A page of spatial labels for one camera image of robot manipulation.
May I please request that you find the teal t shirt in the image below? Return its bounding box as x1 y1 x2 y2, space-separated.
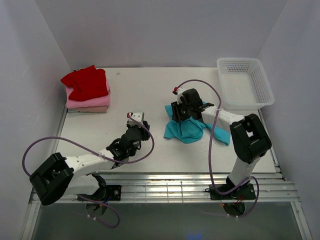
163 99 230 147

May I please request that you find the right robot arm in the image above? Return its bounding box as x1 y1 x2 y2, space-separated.
171 87 272 199

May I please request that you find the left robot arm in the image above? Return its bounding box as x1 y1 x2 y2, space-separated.
29 119 152 206

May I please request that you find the beige folded t shirt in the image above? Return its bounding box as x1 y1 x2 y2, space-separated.
67 106 108 113

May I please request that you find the pink folded t shirt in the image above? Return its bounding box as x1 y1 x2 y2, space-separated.
65 82 111 109

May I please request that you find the white plastic basket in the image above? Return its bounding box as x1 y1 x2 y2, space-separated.
216 57 275 110

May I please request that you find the red folded t shirt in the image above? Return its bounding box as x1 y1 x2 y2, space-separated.
61 65 109 102

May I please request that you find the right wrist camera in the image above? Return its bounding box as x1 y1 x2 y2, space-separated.
172 87 186 105

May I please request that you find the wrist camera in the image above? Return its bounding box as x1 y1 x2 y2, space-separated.
127 110 145 127
172 87 186 105

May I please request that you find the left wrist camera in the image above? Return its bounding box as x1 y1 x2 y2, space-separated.
127 110 145 127

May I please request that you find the aluminium frame rail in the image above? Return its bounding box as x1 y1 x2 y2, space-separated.
19 107 313 240

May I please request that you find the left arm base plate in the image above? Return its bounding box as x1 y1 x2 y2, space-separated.
97 185 122 202

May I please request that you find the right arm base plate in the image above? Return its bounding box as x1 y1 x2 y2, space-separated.
204 183 257 201

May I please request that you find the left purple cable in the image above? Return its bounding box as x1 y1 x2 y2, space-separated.
21 117 156 229

